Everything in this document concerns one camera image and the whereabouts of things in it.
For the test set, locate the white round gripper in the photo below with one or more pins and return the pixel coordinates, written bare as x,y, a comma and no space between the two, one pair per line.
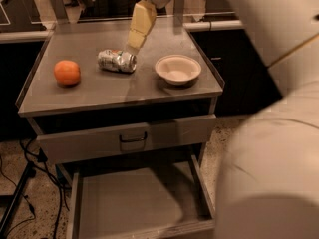
144,17

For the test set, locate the crushed 7up can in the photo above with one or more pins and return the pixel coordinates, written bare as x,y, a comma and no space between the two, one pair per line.
117,61

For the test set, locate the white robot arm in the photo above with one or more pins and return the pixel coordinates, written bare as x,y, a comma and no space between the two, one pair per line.
268,182

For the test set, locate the grey metal drawer cabinet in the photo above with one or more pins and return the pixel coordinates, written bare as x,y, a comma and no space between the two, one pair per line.
103,99

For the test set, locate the open grey middle drawer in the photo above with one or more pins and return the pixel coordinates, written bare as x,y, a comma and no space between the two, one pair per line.
160,198

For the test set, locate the white paper bowl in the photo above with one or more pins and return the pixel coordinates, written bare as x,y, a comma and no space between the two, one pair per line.
177,70

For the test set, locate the orange fruit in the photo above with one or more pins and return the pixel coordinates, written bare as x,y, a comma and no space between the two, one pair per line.
67,73

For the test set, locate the black tripod leg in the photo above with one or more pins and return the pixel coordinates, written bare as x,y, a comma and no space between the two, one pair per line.
14,199

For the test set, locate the white counter rail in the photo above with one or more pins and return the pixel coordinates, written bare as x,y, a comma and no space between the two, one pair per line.
35,36

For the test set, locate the closed top drawer with handle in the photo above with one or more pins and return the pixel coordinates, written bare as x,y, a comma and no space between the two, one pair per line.
121,139

